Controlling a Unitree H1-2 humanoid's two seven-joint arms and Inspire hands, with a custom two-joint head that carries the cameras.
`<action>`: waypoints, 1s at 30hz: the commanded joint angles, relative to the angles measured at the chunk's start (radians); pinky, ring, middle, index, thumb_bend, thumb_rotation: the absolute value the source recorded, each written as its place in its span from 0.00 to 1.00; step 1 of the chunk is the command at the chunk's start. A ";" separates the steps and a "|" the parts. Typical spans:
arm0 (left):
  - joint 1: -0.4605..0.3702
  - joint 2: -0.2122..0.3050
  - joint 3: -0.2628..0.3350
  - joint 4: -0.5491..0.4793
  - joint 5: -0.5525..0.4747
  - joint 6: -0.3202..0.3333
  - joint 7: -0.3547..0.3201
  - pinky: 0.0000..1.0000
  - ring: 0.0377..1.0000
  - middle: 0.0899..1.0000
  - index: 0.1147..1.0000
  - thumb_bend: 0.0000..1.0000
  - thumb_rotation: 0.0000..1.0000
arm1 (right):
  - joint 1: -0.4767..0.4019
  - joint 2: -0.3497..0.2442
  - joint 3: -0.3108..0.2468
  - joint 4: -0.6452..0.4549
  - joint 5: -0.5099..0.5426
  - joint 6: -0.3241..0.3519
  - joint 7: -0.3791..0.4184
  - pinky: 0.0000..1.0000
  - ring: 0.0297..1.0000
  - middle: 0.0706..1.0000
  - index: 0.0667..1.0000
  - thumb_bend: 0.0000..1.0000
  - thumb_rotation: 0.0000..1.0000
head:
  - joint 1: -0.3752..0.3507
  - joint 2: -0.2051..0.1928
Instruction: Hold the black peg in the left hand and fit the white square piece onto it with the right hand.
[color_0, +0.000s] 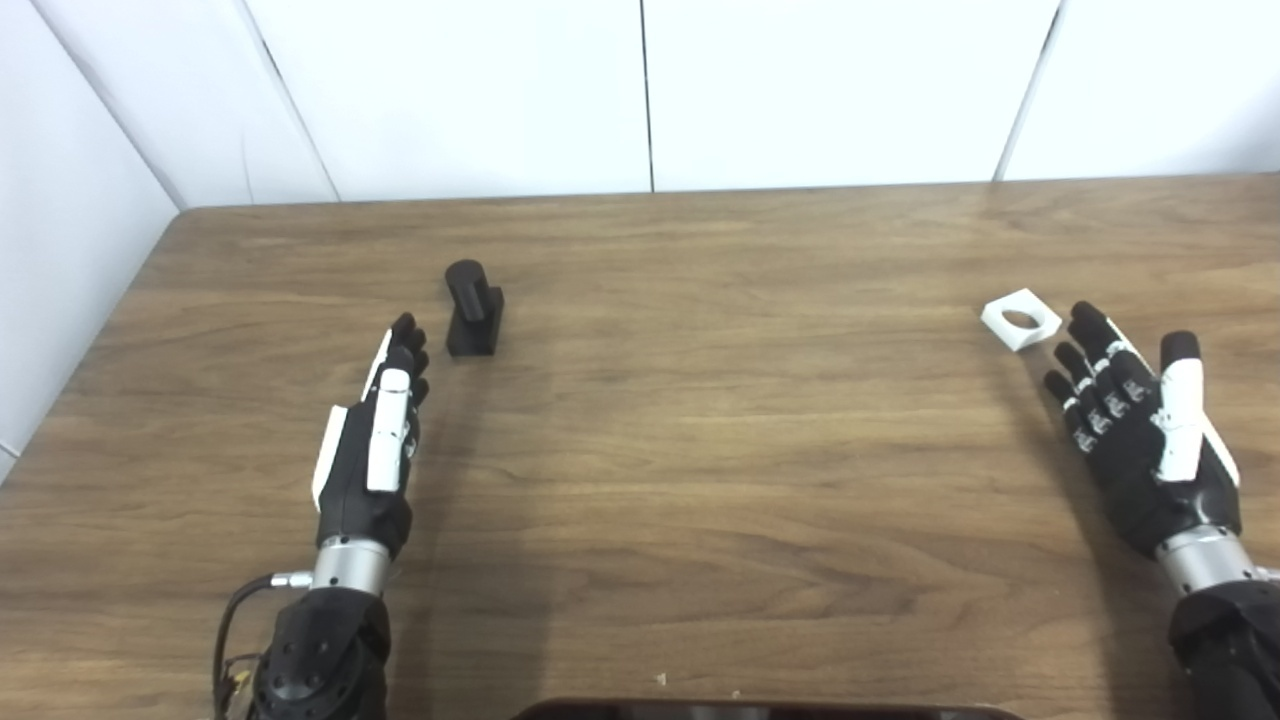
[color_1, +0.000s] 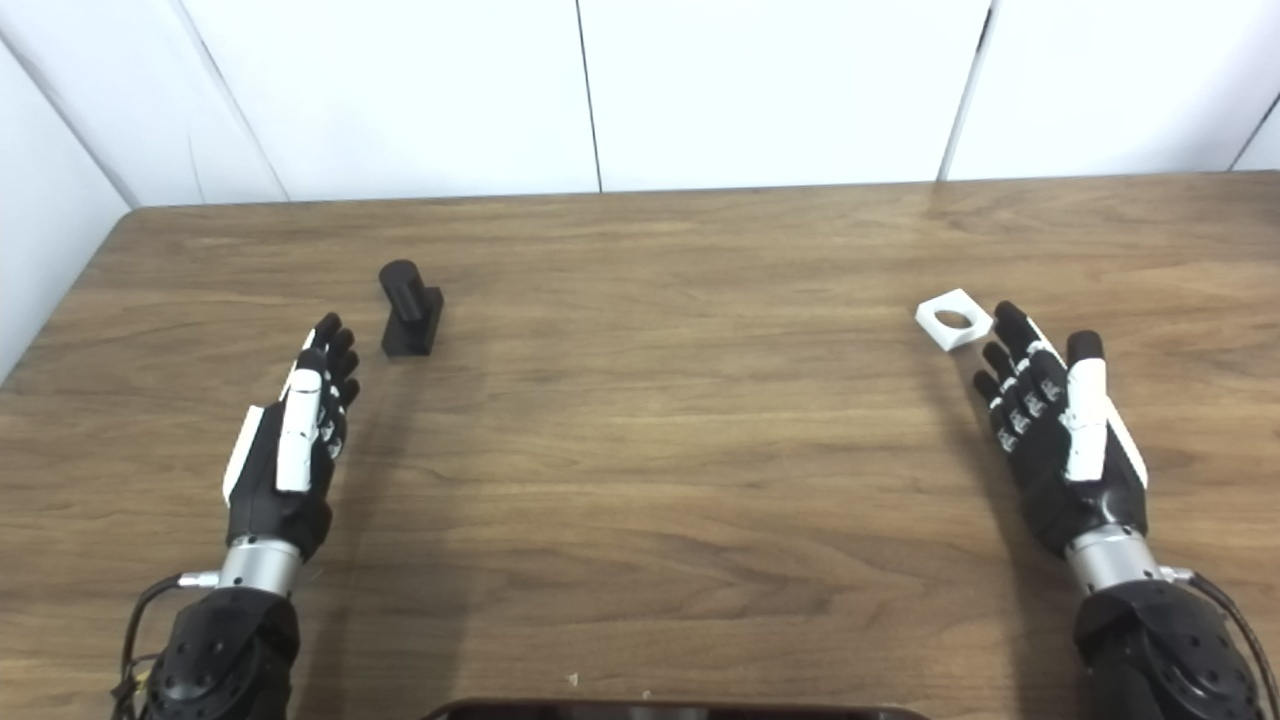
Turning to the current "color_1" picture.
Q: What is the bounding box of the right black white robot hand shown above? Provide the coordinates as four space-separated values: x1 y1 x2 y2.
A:
972 300 1151 561

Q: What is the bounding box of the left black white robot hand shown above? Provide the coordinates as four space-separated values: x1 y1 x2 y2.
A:
222 312 362 563

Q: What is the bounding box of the white square piece with hole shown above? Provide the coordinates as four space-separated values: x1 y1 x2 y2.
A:
914 288 995 353

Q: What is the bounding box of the black peg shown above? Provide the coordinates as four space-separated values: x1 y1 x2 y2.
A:
378 259 445 359

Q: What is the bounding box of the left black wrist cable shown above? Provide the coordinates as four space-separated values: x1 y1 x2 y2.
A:
112 570 221 720

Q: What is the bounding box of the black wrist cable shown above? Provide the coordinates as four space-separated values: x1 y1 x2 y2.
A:
112 570 221 720
1160 566 1280 701

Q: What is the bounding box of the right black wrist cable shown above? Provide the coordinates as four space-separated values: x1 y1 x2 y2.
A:
1160 566 1280 701

